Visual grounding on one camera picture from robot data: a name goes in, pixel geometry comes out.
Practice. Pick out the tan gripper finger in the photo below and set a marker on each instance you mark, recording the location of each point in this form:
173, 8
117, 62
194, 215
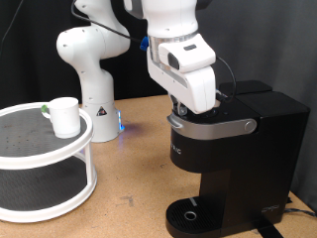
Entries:
180, 109

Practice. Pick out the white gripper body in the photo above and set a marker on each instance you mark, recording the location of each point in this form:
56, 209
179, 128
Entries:
201, 89

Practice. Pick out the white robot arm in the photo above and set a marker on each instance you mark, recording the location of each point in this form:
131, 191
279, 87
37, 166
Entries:
171, 16

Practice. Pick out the black keurig coffee machine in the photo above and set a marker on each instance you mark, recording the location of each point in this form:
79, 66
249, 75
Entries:
257, 158

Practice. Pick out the grey partition panel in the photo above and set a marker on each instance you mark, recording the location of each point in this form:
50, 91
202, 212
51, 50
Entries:
270, 39

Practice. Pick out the black drip tray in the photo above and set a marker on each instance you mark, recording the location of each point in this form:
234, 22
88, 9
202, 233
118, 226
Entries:
190, 218

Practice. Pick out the white mug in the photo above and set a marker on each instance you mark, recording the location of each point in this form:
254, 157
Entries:
66, 119

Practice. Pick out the small green marker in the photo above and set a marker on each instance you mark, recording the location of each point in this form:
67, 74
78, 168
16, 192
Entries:
44, 108

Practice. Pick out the white two-tier turntable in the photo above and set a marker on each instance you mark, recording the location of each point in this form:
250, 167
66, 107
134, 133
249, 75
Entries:
36, 155

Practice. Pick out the black curtain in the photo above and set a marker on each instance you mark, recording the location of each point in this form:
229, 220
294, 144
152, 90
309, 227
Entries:
33, 66

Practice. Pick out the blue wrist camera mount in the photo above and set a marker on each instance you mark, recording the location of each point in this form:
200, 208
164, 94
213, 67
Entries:
144, 43

